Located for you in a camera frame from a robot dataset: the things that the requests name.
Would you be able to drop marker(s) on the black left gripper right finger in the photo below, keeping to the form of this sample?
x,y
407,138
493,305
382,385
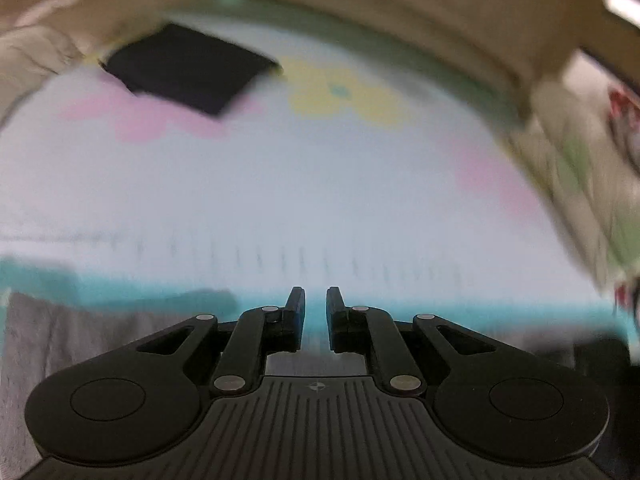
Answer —
x,y
374,335

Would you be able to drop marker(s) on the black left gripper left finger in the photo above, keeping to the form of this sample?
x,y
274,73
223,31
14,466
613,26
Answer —
x,y
257,334

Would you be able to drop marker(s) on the grey speckled pants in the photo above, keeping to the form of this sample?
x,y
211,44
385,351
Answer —
x,y
42,337

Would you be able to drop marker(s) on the pastel patterned bed sheet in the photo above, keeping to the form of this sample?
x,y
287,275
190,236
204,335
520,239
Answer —
x,y
340,170

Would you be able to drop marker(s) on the folded black garment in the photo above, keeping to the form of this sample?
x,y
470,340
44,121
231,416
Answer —
x,y
183,65

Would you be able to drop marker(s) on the floral cream pillow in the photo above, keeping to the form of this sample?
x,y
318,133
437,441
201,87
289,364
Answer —
x,y
567,150

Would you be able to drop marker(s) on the beige pillow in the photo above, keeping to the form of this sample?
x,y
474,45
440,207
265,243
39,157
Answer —
x,y
30,55

